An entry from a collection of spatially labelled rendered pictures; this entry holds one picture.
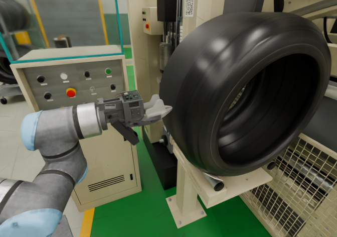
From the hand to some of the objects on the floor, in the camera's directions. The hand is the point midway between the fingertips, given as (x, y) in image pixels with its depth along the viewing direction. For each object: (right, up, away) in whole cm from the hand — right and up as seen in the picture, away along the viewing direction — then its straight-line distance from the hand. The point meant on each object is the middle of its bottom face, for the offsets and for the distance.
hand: (168, 110), depth 54 cm
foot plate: (+15, -85, +96) cm, 129 cm away
